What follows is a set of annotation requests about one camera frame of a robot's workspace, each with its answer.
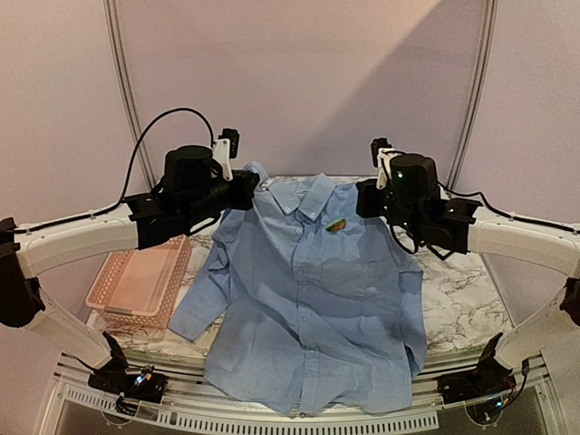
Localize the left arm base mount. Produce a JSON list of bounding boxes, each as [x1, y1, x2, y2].
[[88, 359, 169, 417]]

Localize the aluminium front rail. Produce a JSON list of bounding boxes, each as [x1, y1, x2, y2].
[[41, 349, 566, 434]]

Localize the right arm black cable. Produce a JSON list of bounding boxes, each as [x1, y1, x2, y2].
[[393, 189, 580, 262]]

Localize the blue button-up shirt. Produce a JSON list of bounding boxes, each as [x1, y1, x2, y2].
[[169, 162, 427, 412]]

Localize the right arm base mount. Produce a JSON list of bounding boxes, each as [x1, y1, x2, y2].
[[436, 358, 529, 424]]

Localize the pink plastic basket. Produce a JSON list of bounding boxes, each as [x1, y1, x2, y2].
[[85, 236, 192, 329]]

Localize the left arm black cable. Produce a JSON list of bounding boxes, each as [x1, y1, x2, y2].
[[0, 107, 217, 235]]

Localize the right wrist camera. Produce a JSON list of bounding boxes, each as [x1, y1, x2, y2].
[[371, 138, 401, 190]]

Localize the left aluminium corner post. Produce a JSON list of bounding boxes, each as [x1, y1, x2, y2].
[[102, 0, 158, 182]]

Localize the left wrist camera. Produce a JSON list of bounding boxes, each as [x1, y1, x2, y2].
[[212, 128, 240, 181]]

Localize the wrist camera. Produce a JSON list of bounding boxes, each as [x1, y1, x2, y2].
[[212, 128, 240, 181], [371, 138, 401, 190]]

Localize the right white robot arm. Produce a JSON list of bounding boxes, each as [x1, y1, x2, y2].
[[356, 149, 579, 395]]

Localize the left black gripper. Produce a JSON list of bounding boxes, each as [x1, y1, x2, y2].
[[183, 169, 258, 228]]

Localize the aluminium corner post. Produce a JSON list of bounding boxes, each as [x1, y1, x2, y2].
[[445, 0, 498, 189], [102, 0, 158, 182]]

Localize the right aluminium corner post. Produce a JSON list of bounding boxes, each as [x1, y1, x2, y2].
[[445, 0, 498, 189]]

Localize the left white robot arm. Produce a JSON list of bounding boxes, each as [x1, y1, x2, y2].
[[1, 139, 259, 393]]

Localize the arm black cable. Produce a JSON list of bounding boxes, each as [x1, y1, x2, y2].
[[393, 189, 580, 262], [0, 107, 217, 235]]

